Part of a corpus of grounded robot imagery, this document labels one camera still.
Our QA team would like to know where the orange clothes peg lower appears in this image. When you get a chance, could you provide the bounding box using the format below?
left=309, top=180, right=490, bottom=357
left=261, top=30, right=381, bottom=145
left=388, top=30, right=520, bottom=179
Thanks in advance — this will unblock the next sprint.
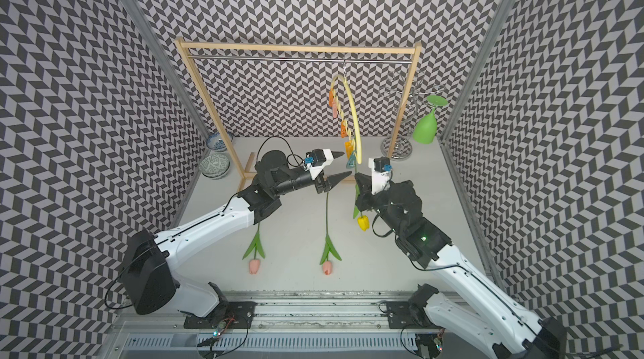
left=345, top=139, right=356, bottom=158

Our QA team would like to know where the blue patterned bowl back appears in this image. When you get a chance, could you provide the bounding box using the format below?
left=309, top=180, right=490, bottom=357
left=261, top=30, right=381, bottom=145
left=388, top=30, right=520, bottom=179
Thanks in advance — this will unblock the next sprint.
left=206, top=132, right=227, bottom=153

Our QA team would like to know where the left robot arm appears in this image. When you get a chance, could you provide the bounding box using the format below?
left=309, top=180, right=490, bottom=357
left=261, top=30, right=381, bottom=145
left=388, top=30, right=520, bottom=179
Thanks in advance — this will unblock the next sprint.
left=117, top=149, right=350, bottom=318

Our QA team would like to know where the chrome glass holder stand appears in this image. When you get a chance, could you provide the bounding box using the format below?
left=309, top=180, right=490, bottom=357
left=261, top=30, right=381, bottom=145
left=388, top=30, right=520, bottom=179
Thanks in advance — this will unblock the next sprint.
left=391, top=74, right=449, bottom=161

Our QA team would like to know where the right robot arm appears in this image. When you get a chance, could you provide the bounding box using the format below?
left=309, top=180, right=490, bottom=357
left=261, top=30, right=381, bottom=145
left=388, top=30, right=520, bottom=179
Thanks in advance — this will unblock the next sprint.
left=356, top=173, right=567, bottom=358

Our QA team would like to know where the orange clothes peg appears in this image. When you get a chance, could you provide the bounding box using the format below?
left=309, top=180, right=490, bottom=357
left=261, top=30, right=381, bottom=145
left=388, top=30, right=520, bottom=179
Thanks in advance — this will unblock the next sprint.
left=340, top=120, right=348, bottom=138
left=329, top=88, right=335, bottom=109
left=345, top=139, right=356, bottom=158

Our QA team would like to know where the yellow clip hanger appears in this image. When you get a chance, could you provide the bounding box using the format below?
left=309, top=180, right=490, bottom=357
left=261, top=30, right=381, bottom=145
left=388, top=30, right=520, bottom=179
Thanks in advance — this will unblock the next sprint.
left=329, top=63, right=363, bottom=171

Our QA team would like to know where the pink tulip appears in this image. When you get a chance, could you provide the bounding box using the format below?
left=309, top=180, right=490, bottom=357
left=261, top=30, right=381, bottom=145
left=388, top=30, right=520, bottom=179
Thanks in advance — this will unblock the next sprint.
left=320, top=192, right=342, bottom=275
left=243, top=223, right=266, bottom=275

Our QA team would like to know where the teal clothes peg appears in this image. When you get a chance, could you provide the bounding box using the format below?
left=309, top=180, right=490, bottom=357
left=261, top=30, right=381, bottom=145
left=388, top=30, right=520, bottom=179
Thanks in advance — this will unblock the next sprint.
left=346, top=152, right=357, bottom=170

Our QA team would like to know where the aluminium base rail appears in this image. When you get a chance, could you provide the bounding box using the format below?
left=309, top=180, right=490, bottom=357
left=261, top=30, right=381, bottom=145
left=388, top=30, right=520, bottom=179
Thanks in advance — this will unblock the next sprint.
left=97, top=291, right=451, bottom=358

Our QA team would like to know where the green plastic wine glass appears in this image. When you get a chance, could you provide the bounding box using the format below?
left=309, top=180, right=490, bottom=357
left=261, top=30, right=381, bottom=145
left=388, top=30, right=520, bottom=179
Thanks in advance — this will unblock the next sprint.
left=412, top=95, right=448, bottom=144

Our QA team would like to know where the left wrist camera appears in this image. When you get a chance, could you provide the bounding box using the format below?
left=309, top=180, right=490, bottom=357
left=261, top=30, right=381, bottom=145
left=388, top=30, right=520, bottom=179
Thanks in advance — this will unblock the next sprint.
left=304, top=149, right=335, bottom=181

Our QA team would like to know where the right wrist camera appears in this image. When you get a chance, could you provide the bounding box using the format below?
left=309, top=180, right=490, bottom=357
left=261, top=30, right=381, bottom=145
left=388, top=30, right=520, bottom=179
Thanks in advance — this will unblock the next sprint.
left=368, top=156, right=392, bottom=195

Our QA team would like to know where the orange clothes peg middle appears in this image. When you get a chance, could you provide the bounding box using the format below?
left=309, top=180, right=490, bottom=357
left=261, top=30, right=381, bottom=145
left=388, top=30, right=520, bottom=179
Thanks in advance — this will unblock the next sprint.
left=340, top=120, right=348, bottom=138

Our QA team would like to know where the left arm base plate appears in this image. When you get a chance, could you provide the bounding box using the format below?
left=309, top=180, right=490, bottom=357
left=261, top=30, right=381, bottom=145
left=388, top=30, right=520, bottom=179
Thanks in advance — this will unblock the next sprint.
left=183, top=301, right=257, bottom=330

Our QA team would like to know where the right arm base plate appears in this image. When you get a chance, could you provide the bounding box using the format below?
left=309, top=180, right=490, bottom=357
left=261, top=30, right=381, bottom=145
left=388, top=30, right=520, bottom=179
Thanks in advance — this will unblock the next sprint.
left=379, top=301, right=439, bottom=330

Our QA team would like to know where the yellow tulip flower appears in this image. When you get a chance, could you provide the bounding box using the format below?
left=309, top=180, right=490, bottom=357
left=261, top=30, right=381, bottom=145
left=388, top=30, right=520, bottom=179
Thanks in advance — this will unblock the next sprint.
left=353, top=186, right=370, bottom=232

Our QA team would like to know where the wooden clothes rack frame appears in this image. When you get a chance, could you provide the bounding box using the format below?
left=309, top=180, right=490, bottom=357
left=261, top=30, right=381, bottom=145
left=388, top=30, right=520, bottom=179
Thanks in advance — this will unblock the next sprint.
left=173, top=38, right=423, bottom=192

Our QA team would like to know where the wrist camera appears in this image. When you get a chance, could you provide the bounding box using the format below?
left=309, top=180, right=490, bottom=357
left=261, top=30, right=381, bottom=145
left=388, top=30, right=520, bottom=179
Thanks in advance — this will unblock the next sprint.
left=304, top=149, right=335, bottom=181
left=368, top=156, right=392, bottom=195

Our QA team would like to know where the metal rack rod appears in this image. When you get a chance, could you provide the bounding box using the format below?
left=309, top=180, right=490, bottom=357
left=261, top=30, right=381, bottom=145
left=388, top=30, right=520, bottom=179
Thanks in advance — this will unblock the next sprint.
left=189, top=55, right=412, bottom=66

